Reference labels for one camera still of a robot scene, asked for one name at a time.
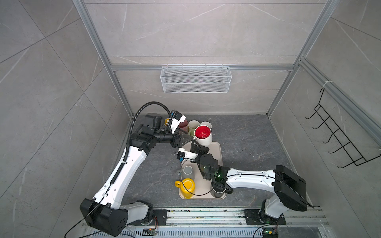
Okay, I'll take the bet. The white wire mesh basket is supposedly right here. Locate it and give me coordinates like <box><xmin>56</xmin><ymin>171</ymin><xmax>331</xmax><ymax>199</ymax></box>
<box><xmin>160</xmin><ymin>66</ymin><xmax>232</xmax><ymax>94</ymax></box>

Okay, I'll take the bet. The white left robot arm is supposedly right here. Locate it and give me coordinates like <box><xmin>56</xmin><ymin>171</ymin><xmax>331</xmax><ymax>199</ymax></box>
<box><xmin>80</xmin><ymin>101</ymin><xmax>192</xmax><ymax>237</ymax></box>

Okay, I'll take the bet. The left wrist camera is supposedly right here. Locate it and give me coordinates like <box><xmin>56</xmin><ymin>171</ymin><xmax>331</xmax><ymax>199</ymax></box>
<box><xmin>168</xmin><ymin>110</ymin><xmax>186</xmax><ymax>134</ymax></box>

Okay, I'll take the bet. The light green mug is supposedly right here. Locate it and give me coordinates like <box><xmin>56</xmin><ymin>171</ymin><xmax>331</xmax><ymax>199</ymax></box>
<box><xmin>188</xmin><ymin>120</ymin><xmax>200</xmax><ymax>136</ymax></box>

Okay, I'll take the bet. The white mug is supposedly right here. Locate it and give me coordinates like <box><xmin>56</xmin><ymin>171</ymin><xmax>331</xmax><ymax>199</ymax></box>
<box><xmin>194</xmin><ymin>125</ymin><xmax>212</xmax><ymax>147</ymax></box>

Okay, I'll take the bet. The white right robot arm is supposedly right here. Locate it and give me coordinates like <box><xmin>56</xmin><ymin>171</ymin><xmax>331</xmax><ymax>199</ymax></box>
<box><xmin>190</xmin><ymin>140</ymin><xmax>313</xmax><ymax>225</ymax></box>

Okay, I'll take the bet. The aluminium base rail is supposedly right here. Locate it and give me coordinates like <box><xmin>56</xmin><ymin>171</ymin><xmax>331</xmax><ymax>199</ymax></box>
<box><xmin>83</xmin><ymin>206</ymin><xmax>331</xmax><ymax>238</ymax></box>

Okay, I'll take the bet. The beige plastic tray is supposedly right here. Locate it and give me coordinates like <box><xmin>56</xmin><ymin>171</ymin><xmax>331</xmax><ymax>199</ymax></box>
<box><xmin>179</xmin><ymin>142</ymin><xmax>226</xmax><ymax>200</ymax></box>

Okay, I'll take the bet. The black wire hook rack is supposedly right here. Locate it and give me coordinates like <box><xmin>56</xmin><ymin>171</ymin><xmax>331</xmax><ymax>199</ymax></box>
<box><xmin>305</xmin><ymin>88</ymin><xmax>381</xmax><ymax>169</ymax></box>

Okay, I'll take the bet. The grey mug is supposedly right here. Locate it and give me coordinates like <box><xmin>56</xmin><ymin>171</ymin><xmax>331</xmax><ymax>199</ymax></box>
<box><xmin>177</xmin><ymin>165</ymin><xmax>195</xmax><ymax>180</ymax></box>

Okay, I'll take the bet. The pink ghost print mug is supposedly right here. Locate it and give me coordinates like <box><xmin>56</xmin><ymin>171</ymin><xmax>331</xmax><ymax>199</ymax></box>
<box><xmin>178</xmin><ymin>120</ymin><xmax>189</xmax><ymax>133</ymax></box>

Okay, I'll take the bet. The dark green mug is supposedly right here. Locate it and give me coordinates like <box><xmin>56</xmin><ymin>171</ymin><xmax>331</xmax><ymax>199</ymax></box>
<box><xmin>200</xmin><ymin>122</ymin><xmax>212</xmax><ymax>129</ymax></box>

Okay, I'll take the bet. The black mug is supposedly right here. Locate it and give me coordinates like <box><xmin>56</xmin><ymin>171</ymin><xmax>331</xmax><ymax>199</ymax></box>
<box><xmin>210</xmin><ymin>186</ymin><xmax>226</xmax><ymax>198</ymax></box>

